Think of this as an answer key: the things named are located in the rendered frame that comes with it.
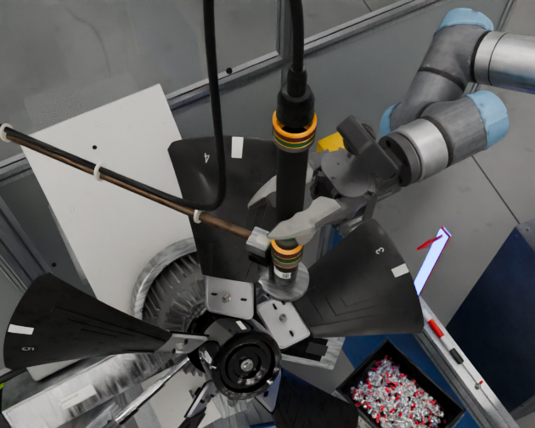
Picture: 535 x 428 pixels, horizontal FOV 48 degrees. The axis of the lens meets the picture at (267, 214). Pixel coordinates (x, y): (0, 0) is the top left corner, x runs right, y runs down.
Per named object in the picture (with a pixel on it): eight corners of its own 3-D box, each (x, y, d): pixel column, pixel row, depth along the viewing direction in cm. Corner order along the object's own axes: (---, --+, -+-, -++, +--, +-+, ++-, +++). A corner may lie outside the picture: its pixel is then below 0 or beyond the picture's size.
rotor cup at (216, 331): (200, 386, 107) (223, 426, 95) (170, 319, 102) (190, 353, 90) (272, 347, 111) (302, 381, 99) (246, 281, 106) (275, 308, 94)
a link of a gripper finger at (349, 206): (323, 239, 71) (376, 199, 74) (323, 233, 69) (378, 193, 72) (296, 213, 73) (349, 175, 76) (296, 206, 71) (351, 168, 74)
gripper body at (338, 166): (335, 239, 78) (411, 200, 81) (342, 203, 70) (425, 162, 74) (304, 195, 81) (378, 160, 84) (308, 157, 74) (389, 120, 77)
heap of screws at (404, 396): (342, 398, 132) (344, 394, 129) (385, 356, 138) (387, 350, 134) (409, 466, 125) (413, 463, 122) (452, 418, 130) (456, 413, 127)
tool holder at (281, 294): (241, 285, 89) (239, 255, 81) (261, 248, 93) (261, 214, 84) (296, 310, 87) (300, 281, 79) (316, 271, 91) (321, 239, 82)
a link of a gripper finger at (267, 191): (250, 228, 77) (317, 207, 78) (248, 203, 71) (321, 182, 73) (241, 208, 78) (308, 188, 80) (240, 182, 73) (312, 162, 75)
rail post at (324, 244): (306, 319, 229) (323, 211, 162) (316, 314, 230) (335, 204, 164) (312, 328, 227) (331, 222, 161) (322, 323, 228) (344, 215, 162)
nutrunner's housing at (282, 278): (267, 293, 92) (267, 76, 53) (278, 272, 93) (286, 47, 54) (290, 303, 91) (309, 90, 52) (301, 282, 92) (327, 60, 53)
